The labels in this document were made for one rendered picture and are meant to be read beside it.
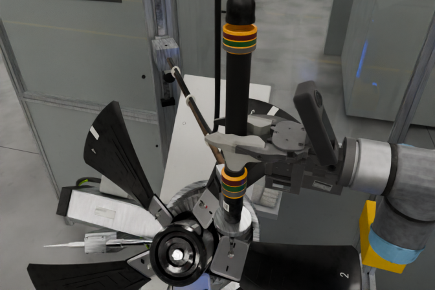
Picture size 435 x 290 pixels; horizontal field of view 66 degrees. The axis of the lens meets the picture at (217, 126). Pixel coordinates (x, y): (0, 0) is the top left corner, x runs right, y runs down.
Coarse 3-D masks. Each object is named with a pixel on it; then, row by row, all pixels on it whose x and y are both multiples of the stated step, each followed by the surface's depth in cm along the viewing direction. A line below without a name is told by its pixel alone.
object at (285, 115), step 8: (256, 104) 74; (264, 104) 73; (248, 112) 75; (256, 112) 73; (264, 112) 72; (280, 112) 69; (296, 120) 66; (248, 168) 67; (256, 168) 66; (264, 168) 65; (248, 176) 66; (256, 176) 65; (208, 184) 73; (248, 184) 65; (216, 192) 70
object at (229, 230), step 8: (216, 168) 61; (216, 176) 61; (216, 184) 61; (216, 216) 62; (248, 216) 62; (216, 224) 60; (224, 224) 60; (232, 224) 60; (240, 224) 60; (248, 224) 60; (224, 232) 59; (232, 232) 59; (240, 232) 59
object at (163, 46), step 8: (152, 40) 106; (160, 40) 106; (168, 40) 106; (160, 48) 100; (168, 48) 100; (176, 48) 101; (160, 56) 101; (168, 56) 102; (176, 56) 102; (160, 64) 102; (176, 64) 104
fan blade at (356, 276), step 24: (264, 264) 67; (288, 264) 67; (312, 264) 68; (336, 264) 68; (360, 264) 67; (264, 288) 64; (288, 288) 64; (312, 288) 64; (336, 288) 64; (360, 288) 65
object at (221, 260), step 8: (224, 240) 71; (224, 248) 70; (240, 248) 70; (248, 248) 70; (216, 256) 68; (224, 256) 68; (240, 256) 69; (216, 264) 67; (224, 264) 67; (232, 264) 67; (240, 264) 67; (216, 272) 65; (224, 272) 66; (232, 272) 66; (240, 272) 66
